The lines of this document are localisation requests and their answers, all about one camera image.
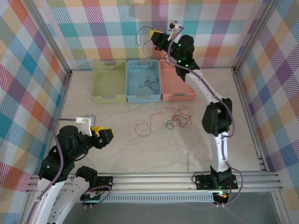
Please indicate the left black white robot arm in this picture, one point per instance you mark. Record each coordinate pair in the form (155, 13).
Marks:
(70, 193)

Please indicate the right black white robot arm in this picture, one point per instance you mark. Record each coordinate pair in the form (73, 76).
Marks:
(219, 154)

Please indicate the pink plastic basket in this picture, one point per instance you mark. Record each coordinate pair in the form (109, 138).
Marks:
(170, 84)

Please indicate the blue plastic basket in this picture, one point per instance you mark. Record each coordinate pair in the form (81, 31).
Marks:
(135, 79)

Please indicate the green plastic basket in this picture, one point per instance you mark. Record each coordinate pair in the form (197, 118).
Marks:
(107, 79)

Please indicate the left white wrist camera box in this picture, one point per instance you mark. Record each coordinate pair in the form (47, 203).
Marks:
(87, 122)

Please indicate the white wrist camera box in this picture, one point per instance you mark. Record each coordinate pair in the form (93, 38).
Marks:
(87, 122)
(174, 32)

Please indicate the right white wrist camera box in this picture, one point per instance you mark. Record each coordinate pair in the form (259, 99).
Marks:
(174, 32)

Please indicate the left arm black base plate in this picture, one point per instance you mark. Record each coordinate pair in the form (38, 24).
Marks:
(105, 183)

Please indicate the aluminium mounting rail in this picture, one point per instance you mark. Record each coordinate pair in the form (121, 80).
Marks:
(151, 182)

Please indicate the aluminium frame post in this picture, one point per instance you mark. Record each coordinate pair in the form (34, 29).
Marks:
(254, 35)
(47, 35)

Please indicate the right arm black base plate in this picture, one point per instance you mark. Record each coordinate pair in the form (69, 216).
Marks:
(203, 182)

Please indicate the aluminium frame leg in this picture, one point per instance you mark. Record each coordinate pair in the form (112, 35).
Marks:
(281, 207)

